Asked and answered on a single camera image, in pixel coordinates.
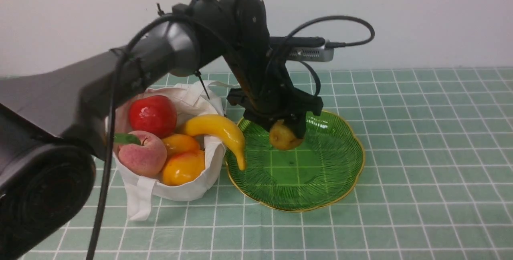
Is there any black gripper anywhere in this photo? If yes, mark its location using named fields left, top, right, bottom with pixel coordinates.
left=227, top=62, right=323, bottom=138

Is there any brown-green pear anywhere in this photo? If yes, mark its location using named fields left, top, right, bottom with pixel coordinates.
left=269, top=119, right=304, bottom=151

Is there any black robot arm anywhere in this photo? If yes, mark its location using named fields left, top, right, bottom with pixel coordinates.
left=1, top=0, right=326, bottom=260

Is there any white cloth tote bag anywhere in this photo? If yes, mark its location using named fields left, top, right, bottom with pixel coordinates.
left=112, top=81, right=230, bottom=221

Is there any small orange fruit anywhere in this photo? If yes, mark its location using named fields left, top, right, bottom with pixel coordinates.
left=162, top=133, right=201, bottom=158

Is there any yellow banana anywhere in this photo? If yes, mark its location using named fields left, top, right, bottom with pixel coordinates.
left=176, top=114, right=247, bottom=171

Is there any green glass plate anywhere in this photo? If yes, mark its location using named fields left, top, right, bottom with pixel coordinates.
left=225, top=110, right=366, bottom=212

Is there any orange mango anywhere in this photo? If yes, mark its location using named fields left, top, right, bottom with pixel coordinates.
left=161, top=150, right=205, bottom=186

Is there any red apple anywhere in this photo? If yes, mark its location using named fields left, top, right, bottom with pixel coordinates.
left=128, top=95, right=178, bottom=138

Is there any pink peach with leaf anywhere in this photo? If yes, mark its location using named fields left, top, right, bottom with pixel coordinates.
left=114, top=131, right=168, bottom=177

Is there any green checkered tablecloth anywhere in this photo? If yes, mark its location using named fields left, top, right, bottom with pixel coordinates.
left=95, top=68, right=513, bottom=260

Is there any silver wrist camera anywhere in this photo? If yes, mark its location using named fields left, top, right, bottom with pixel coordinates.
left=267, top=36, right=335, bottom=62

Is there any black cable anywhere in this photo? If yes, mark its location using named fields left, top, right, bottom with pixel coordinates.
left=263, top=16, right=376, bottom=97

